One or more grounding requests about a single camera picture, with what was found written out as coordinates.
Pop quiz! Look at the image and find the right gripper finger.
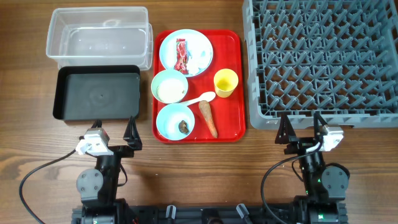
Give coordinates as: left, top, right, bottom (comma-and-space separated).
275, 113, 297, 144
313, 111, 327, 137

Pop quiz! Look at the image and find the light blue bowl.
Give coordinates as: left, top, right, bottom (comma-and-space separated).
155, 103, 195, 141

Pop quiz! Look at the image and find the brown food scrap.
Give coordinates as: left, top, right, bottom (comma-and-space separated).
178, 120, 190, 135

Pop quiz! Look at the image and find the white rice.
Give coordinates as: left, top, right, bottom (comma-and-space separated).
157, 78, 186, 103

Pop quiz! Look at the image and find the green bowl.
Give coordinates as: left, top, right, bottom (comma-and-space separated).
151, 69, 188, 103

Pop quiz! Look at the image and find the yellow cup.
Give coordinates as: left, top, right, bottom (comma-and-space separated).
213, 68, 239, 98

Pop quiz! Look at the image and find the orange carrot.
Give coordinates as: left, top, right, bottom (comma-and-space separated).
198, 100, 218, 138

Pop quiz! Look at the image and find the white plastic spoon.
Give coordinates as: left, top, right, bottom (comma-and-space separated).
180, 91, 216, 106

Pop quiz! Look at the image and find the red snack wrapper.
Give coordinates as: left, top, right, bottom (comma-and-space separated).
174, 39, 188, 75

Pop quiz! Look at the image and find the white tissue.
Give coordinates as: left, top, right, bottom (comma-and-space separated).
187, 48, 212, 75

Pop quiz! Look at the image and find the light blue plate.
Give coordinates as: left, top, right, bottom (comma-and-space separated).
159, 29, 213, 77

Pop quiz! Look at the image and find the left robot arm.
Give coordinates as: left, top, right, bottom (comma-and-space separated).
72, 117, 142, 224

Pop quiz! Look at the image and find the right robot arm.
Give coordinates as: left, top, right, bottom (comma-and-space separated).
275, 112, 350, 224

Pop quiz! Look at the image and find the grey dishwasher rack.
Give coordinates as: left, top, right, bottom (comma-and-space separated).
242, 0, 397, 129

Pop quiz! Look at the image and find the black plastic tray bin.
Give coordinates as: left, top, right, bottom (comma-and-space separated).
53, 65, 141, 121

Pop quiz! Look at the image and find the clear plastic bin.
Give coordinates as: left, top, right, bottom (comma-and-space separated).
46, 6, 154, 70

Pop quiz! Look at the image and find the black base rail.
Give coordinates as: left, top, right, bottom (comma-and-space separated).
71, 203, 348, 224

